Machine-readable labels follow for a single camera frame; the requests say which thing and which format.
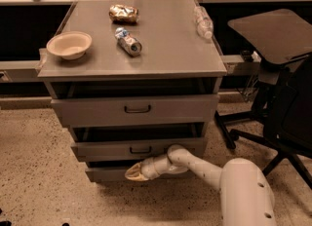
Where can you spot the grey top drawer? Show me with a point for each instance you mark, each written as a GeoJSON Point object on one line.
{"type": "Point", "coordinates": [130, 111]}

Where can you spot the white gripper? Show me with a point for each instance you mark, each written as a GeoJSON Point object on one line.
{"type": "Point", "coordinates": [147, 169]}

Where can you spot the white paper bowl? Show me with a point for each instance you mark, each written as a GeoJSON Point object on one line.
{"type": "Point", "coordinates": [69, 45]}

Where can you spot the grey drawer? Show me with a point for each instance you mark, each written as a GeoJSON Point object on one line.
{"type": "Point", "coordinates": [130, 111]}
{"type": "Point", "coordinates": [124, 143]}
{"type": "Point", "coordinates": [110, 171]}

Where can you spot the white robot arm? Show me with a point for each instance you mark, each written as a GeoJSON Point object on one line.
{"type": "Point", "coordinates": [246, 198]}

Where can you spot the clear plastic water bottle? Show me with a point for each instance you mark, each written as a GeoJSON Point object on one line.
{"type": "Point", "coordinates": [204, 24]}

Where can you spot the crushed gold foil bag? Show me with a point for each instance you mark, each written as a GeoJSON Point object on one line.
{"type": "Point", "coordinates": [123, 14]}

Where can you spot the silver soda can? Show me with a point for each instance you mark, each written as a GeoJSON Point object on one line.
{"type": "Point", "coordinates": [128, 43]}

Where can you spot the grey bottom drawer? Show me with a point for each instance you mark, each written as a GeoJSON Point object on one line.
{"type": "Point", "coordinates": [110, 171]}

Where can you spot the grey drawer cabinet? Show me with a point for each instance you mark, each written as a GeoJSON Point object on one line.
{"type": "Point", "coordinates": [174, 60]}

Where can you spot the black office chair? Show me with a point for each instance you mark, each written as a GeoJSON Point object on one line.
{"type": "Point", "coordinates": [288, 126]}

